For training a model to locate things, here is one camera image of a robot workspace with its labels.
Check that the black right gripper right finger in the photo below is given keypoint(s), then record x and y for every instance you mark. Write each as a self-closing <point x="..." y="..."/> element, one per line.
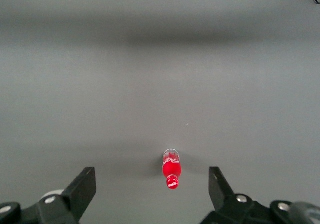
<point x="222" y="196"/>

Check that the red cola bottle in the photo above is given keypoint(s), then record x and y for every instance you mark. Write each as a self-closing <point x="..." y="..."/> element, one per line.
<point x="171" y="169"/>

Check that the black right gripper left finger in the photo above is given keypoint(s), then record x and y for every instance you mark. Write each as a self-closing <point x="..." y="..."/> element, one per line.
<point x="80" y="191"/>

